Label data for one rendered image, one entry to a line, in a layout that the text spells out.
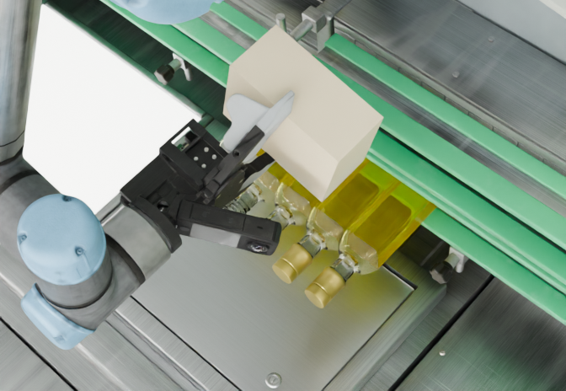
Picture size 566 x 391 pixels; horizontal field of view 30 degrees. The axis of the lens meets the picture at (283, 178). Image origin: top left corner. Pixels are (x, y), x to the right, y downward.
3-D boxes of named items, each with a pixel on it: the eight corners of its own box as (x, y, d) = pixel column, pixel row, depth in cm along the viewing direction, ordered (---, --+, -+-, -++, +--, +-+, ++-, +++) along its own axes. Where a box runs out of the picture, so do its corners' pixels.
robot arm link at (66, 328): (59, 339, 102) (73, 366, 110) (141, 262, 106) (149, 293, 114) (6, 287, 105) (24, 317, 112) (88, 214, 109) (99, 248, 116)
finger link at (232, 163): (250, 124, 110) (199, 187, 112) (261, 134, 110) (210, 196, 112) (264, 124, 115) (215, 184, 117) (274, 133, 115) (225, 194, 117)
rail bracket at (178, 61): (214, 43, 177) (157, 93, 172) (208, 16, 171) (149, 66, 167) (232, 55, 175) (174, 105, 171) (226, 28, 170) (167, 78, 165)
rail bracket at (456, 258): (481, 224, 154) (424, 287, 149) (485, 200, 148) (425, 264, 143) (504, 239, 152) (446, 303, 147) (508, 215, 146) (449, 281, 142)
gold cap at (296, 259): (291, 238, 141) (268, 260, 140) (309, 250, 139) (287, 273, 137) (296, 254, 144) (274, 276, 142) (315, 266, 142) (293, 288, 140)
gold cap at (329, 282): (339, 286, 140) (317, 309, 139) (322, 267, 140) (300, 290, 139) (349, 285, 137) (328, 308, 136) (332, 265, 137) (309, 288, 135)
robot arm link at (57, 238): (-30, 205, 97) (-3, 253, 107) (51, 283, 93) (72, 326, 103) (36, 151, 100) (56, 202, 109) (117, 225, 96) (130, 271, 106)
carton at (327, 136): (275, 24, 118) (229, 65, 115) (383, 117, 115) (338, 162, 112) (265, 74, 129) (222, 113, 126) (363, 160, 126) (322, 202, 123)
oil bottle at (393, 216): (431, 160, 151) (333, 262, 143) (432, 137, 146) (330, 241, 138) (462, 181, 148) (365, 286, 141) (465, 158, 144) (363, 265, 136)
